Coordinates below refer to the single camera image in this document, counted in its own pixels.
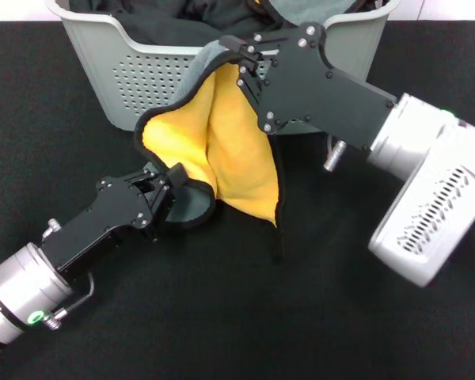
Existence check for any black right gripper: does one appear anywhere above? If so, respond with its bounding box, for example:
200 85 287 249
218 21 397 154

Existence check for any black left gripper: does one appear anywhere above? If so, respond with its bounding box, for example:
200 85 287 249
39 163 190 283

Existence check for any grey and yellow towel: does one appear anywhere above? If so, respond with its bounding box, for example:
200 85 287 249
134 39 287 265

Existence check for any grey towel with black trim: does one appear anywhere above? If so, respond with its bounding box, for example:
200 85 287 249
266 0 354 25

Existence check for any grey perforated storage basket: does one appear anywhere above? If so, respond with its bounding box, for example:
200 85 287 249
45 0 401 135

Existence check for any black tablecloth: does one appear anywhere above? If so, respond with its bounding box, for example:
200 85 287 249
0 19 475 380

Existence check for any black cloth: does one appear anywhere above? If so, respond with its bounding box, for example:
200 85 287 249
69 0 287 48

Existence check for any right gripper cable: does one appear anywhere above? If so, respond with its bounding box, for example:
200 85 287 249
322 133 348 173

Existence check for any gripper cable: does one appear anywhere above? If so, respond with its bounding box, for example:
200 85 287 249
44 270 97 330
322 133 348 173

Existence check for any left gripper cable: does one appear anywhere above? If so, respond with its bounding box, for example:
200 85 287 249
44 270 97 330

